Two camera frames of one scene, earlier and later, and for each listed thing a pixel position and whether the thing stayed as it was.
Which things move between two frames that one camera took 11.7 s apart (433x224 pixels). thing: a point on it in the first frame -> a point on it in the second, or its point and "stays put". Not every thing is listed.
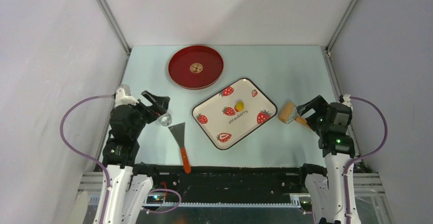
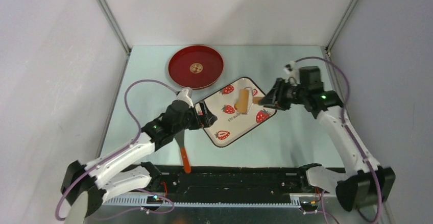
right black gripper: x=319 y=105 -> x=275 y=98
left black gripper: x=159 y=105 -> x=204 y=120
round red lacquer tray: x=196 y=67 stays put
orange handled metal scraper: x=178 y=130 stays put
